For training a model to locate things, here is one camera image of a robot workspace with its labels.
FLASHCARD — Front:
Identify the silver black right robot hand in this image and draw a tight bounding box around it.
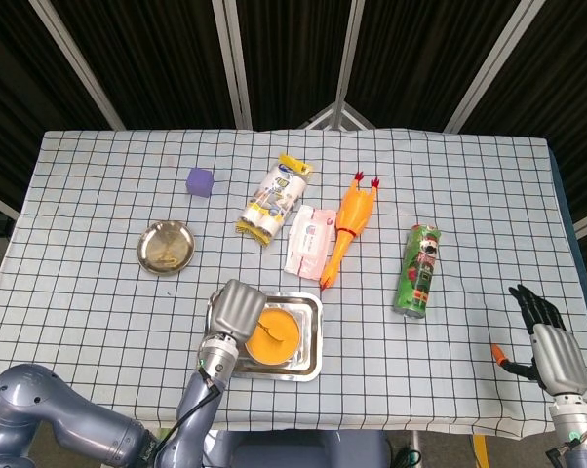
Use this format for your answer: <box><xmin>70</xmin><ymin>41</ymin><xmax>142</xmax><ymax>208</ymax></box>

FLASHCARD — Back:
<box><xmin>489</xmin><ymin>285</ymin><xmax>587</xmax><ymax>396</ymax></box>

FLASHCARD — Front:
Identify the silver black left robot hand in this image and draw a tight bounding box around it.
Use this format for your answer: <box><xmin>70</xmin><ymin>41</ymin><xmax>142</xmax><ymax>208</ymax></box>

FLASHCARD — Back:
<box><xmin>210</xmin><ymin>279</ymin><xmax>269</xmax><ymax>345</ymax></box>

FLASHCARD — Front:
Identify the small steel spoon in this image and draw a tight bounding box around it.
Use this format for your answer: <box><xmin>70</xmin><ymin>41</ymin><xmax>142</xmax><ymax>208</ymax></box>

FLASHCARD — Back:
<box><xmin>256</xmin><ymin>319</ymin><xmax>284</xmax><ymax>341</ymax></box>

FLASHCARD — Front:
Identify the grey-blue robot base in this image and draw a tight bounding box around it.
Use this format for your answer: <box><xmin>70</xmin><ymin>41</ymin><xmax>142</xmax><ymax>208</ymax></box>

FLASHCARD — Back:
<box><xmin>208</xmin><ymin>431</ymin><xmax>390</xmax><ymax>468</ymax></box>

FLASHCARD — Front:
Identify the bowl of yellow powder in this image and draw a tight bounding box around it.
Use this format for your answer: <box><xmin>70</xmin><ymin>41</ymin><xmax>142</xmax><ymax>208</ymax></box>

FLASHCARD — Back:
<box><xmin>243</xmin><ymin>306</ymin><xmax>303</xmax><ymax>367</ymax></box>

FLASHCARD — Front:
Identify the rectangular steel tray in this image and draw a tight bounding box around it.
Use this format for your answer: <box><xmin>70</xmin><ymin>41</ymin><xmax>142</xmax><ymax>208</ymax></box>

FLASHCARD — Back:
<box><xmin>203</xmin><ymin>289</ymin><xmax>324</xmax><ymax>384</ymax></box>

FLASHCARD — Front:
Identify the white black-grid tablecloth table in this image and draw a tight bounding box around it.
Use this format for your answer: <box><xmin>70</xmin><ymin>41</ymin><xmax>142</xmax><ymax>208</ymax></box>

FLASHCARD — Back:
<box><xmin>0</xmin><ymin>127</ymin><xmax>587</xmax><ymax>438</ymax></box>

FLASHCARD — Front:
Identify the round steel plate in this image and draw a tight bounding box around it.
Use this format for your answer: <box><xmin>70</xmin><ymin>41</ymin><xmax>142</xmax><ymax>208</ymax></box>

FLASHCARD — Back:
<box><xmin>137</xmin><ymin>219</ymin><xmax>197</xmax><ymax>277</ymax></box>

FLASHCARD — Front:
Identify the pink wet wipes pack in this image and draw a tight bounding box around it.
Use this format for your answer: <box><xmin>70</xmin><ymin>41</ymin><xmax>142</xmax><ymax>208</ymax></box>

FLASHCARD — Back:
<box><xmin>283</xmin><ymin>205</ymin><xmax>338</xmax><ymax>280</ymax></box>

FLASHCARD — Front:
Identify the yellow white bag roll pack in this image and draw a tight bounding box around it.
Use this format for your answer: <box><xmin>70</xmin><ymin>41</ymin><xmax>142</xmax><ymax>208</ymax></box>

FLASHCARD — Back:
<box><xmin>234</xmin><ymin>152</ymin><xmax>315</xmax><ymax>249</ymax></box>

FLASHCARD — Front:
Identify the purple foam cube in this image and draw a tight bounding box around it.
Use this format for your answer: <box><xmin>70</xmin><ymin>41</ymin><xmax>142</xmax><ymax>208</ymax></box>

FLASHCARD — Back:
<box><xmin>184</xmin><ymin>167</ymin><xmax>214</xmax><ymax>199</ymax></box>

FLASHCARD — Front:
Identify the orange rubber chicken toy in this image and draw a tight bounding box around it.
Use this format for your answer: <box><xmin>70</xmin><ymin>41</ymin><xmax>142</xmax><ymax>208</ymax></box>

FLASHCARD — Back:
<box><xmin>319</xmin><ymin>171</ymin><xmax>382</xmax><ymax>293</ymax></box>

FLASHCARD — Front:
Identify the dark blue under cloth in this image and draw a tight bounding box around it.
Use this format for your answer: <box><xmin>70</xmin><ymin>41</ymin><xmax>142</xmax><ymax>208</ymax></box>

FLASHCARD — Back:
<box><xmin>548</xmin><ymin>143</ymin><xmax>587</xmax><ymax>323</ymax></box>

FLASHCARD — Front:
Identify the green Pringles can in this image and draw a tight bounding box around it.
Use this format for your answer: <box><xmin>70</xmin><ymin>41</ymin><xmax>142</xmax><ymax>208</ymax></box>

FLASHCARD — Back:
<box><xmin>392</xmin><ymin>223</ymin><xmax>443</xmax><ymax>321</ymax></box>

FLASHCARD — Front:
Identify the white metal screen foot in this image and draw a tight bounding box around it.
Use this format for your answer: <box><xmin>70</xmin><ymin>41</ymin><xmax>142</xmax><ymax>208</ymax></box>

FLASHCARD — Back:
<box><xmin>297</xmin><ymin>100</ymin><xmax>377</xmax><ymax>132</ymax></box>

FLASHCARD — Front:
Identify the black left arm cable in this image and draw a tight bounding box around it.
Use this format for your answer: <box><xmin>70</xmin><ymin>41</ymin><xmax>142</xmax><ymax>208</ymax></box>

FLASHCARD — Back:
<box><xmin>146</xmin><ymin>368</ymin><xmax>225</xmax><ymax>457</ymax></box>

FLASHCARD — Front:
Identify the black folding screen white frame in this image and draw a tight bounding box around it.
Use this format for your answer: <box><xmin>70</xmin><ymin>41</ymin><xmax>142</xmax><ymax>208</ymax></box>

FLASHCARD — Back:
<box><xmin>0</xmin><ymin>0</ymin><xmax>587</xmax><ymax>254</ymax></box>

